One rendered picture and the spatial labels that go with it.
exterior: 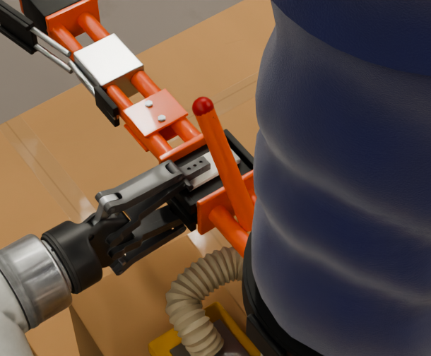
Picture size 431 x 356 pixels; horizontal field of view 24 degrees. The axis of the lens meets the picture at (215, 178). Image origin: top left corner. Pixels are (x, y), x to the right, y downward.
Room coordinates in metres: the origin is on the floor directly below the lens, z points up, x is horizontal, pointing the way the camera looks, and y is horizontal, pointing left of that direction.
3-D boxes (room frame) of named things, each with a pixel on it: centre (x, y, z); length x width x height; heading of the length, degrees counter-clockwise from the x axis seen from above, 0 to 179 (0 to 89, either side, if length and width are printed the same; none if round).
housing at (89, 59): (0.88, 0.13, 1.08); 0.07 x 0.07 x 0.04; 36
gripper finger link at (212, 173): (0.71, 0.01, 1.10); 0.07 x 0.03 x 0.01; 126
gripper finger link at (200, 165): (0.69, 0.03, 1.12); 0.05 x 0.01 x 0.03; 126
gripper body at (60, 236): (0.62, 0.13, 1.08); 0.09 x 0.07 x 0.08; 126
